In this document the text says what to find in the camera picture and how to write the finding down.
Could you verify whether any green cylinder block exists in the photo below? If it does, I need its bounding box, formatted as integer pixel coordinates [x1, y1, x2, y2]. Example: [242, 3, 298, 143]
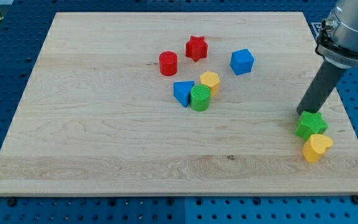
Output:
[190, 84, 211, 111]

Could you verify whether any red cylinder block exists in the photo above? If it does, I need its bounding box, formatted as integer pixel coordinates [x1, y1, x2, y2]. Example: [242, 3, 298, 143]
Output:
[158, 51, 178, 76]

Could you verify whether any yellow heart block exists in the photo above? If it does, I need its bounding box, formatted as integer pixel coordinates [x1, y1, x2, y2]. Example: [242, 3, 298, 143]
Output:
[303, 134, 334, 163]

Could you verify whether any yellow hexagon block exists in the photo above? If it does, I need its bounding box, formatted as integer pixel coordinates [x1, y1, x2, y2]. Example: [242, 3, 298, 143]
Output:
[200, 71, 220, 97]

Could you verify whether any wooden board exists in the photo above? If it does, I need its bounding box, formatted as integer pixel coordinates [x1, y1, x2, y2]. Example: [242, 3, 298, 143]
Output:
[0, 12, 358, 197]

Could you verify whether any blue cube block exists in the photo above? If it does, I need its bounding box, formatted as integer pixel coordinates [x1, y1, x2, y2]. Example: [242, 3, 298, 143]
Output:
[230, 49, 254, 75]

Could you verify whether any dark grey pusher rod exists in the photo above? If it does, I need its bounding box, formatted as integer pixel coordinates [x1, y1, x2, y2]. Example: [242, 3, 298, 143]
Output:
[296, 61, 347, 115]

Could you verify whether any blue triangle block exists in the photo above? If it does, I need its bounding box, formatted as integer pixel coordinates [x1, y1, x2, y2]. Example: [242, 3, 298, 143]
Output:
[173, 81, 195, 108]

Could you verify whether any red star block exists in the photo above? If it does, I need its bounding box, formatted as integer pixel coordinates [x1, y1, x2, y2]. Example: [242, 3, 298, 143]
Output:
[185, 35, 208, 62]

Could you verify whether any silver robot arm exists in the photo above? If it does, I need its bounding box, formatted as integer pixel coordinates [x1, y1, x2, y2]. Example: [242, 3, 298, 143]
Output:
[315, 0, 358, 68]

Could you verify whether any green star block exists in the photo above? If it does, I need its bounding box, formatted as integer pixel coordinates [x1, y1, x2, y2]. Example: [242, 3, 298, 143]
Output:
[294, 111, 329, 141]

